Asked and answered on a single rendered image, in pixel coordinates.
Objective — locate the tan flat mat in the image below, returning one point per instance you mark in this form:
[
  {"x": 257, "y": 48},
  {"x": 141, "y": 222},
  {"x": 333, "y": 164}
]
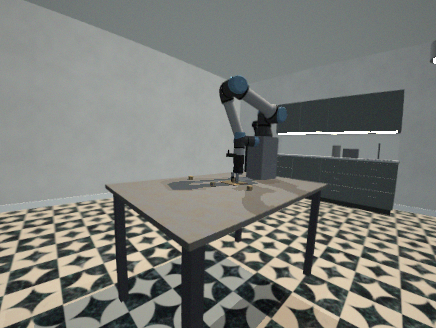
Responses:
[{"x": 232, "y": 183}]

